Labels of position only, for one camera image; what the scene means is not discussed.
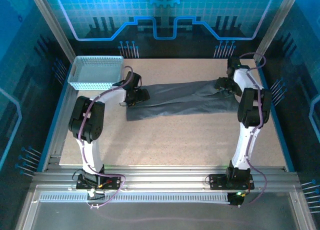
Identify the grey t-shirt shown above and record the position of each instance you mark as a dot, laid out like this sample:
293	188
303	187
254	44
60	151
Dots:
175	100

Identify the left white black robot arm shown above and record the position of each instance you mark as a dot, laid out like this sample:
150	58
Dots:
91	152

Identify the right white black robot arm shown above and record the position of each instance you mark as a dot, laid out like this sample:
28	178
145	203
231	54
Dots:
243	145

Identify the white perforated plastic basket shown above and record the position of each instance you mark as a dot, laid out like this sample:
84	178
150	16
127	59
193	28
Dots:
95	72

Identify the blue table edge strip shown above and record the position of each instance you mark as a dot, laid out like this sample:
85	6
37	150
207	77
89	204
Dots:
281	140
57	115

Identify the black controller box with LEDs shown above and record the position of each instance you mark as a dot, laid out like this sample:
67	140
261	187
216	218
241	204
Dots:
235	201

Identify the aluminium frame post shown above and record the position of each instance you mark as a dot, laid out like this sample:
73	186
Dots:
53	27
275	25

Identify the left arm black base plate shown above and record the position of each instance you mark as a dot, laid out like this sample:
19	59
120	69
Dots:
115	178

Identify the aluminium frame rail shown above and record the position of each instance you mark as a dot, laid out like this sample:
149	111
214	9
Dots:
162	177

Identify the aluminium side rail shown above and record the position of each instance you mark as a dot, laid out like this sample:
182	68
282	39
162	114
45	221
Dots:
56	140

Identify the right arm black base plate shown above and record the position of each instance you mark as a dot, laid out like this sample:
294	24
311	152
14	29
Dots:
217	182

